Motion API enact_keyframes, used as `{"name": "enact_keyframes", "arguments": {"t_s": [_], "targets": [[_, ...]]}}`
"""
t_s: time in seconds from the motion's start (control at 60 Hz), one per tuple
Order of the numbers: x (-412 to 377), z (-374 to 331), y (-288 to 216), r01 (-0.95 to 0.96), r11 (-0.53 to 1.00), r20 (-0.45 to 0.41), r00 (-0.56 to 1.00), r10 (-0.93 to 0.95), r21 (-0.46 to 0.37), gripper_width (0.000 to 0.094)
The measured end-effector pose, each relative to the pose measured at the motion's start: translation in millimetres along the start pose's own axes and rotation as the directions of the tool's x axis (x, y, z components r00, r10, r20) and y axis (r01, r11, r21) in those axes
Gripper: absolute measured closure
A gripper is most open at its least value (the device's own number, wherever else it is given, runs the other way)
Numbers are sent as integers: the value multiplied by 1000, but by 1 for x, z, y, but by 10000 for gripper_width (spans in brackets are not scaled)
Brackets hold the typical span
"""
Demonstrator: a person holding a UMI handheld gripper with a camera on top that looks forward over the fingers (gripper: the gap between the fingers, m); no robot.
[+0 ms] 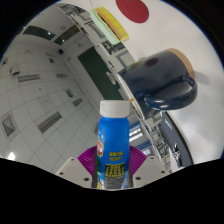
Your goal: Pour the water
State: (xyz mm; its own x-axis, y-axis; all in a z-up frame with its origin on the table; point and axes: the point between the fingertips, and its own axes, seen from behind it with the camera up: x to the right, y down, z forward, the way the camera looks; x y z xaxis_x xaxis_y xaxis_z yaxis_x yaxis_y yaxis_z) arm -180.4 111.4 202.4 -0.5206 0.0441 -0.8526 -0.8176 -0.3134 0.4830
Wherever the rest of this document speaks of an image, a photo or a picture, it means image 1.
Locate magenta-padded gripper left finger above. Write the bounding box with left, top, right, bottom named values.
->
left=54, top=147, right=98, bottom=188

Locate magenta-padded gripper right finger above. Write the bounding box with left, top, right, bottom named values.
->
left=128, top=145, right=170, bottom=189

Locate blue drink bottle white cap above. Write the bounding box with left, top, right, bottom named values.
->
left=95, top=99, right=131, bottom=190

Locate group of ceiling lights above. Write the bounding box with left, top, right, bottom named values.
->
left=0, top=46, right=84, bottom=161

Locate dark blue mug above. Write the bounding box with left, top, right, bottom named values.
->
left=117, top=48, right=198, bottom=118

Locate green chalkboard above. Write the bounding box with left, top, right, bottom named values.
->
left=77, top=46, right=124, bottom=101

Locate ceiling projector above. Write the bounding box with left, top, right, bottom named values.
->
left=9, top=64, right=21, bottom=76

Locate dark classroom door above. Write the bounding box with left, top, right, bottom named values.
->
left=53, top=24, right=81, bottom=46

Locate yellow and green sponge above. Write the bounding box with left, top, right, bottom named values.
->
left=89, top=6, right=130, bottom=45

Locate flat round red coaster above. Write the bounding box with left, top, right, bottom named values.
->
left=115, top=0, right=150, bottom=24

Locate dark wide wall window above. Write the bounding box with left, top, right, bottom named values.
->
left=23, top=25, right=56, bottom=42

